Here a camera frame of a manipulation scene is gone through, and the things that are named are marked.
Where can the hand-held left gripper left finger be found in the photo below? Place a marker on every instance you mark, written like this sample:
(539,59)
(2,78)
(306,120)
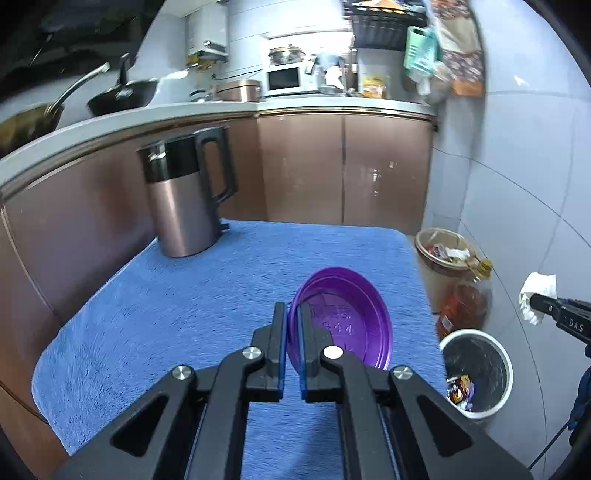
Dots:
(278,364)

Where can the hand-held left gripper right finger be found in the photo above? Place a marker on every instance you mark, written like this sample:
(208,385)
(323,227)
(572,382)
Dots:
(302,369)

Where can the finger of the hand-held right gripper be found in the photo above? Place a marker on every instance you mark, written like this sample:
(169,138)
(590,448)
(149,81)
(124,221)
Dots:
(545,307)

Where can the white tissue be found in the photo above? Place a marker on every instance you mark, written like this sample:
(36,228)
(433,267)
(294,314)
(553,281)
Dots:
(538,286)

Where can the purple plastic plate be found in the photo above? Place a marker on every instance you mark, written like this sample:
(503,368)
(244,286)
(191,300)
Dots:
(351,314)

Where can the white rimmed trash bin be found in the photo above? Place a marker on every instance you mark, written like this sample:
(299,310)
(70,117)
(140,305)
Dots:
(480,364)

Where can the colourful snack wrapper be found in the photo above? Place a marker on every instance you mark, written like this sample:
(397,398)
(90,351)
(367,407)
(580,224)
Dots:
(458,393)

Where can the person's right hand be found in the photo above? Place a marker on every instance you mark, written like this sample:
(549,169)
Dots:
(581,397)

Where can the cooking oil bottle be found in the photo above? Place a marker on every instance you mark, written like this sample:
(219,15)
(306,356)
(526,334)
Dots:
(461,304)

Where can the crumpled white paper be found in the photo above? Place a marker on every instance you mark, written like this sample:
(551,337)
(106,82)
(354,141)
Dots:
(456,253)

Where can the blue fuzzy cloth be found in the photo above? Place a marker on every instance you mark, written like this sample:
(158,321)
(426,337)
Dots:
(184,314)

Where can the beige waste bin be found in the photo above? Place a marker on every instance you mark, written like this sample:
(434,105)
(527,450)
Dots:
(431,286)

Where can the red snack packet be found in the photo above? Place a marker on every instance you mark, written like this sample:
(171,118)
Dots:
(434,250)

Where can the copper electric kettle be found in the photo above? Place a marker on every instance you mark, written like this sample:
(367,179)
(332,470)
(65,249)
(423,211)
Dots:
(180,207)

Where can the floral fabric bag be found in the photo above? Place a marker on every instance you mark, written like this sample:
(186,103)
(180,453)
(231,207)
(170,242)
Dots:
(461,55)

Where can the copper rice cooker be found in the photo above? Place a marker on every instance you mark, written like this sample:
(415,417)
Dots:
(238,91)

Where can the yellow box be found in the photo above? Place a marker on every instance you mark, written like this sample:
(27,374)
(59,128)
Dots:
(374,87)

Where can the steel stovetop kettle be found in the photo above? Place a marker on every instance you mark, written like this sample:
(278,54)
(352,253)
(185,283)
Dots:
(201,96)

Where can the teal hanging basket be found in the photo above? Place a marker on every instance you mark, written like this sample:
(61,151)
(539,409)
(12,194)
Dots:
(420,50)

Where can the white microwave oven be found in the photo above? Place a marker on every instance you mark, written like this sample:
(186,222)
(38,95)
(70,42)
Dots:
(284,79)

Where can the steel pot with lid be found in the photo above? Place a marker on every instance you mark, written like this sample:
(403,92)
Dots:
(286,56)

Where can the black wok with lid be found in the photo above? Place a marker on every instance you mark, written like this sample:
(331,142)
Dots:
(122,97)

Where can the white water heater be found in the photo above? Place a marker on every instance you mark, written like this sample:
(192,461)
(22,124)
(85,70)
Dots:
(207,30)

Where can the black range hood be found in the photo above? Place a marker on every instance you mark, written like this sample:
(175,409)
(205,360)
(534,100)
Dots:
(55,27)

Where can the black wall rack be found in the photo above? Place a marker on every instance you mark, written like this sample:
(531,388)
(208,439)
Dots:
(388,30)

